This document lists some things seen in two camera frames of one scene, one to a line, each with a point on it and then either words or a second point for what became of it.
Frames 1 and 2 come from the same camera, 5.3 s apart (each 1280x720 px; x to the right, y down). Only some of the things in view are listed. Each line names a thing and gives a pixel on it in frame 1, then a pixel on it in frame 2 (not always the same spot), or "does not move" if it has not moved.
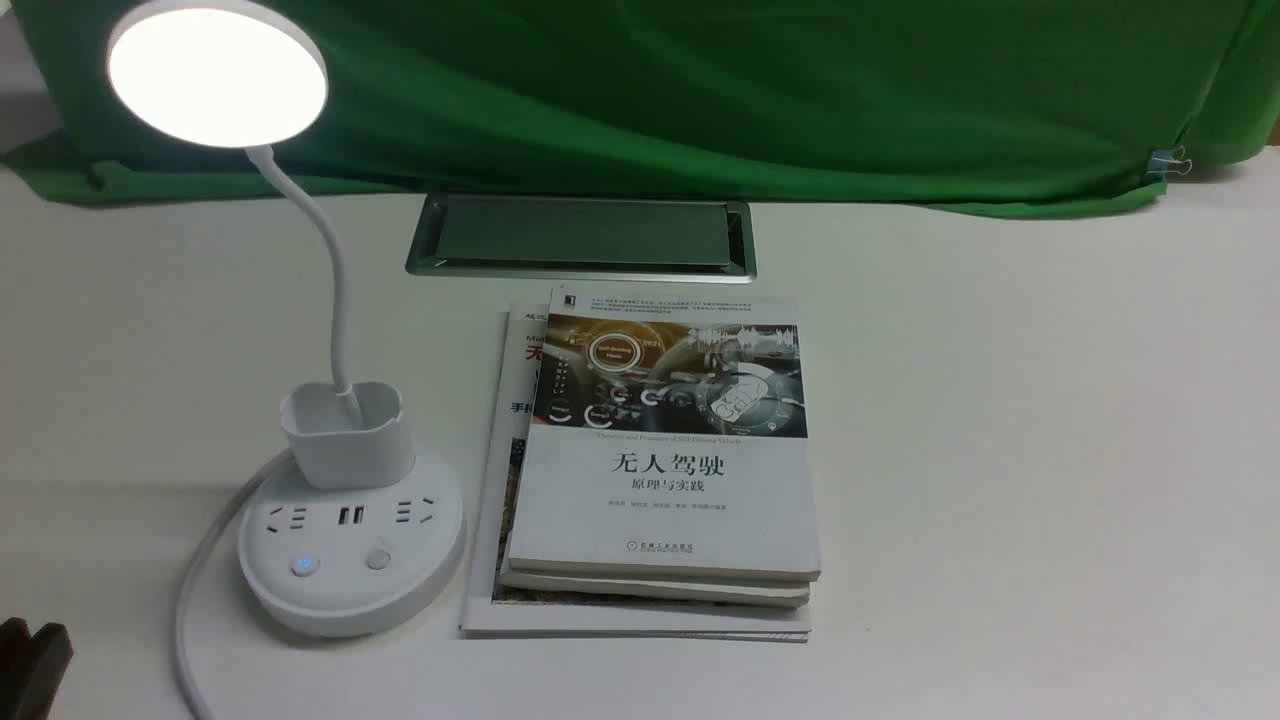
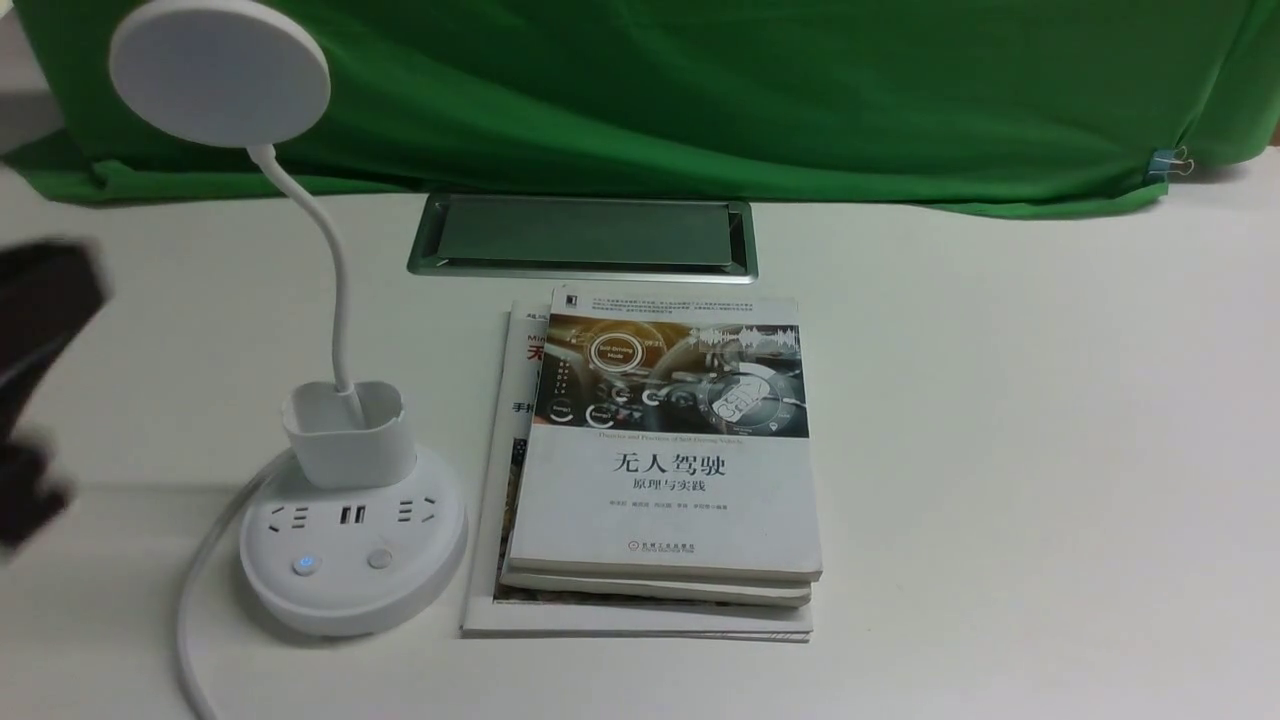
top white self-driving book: (665, 434) does not move
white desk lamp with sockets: (337, 543) does not move
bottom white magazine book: (511, 378) does not move
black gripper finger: (31, 667) -> (27, 500)
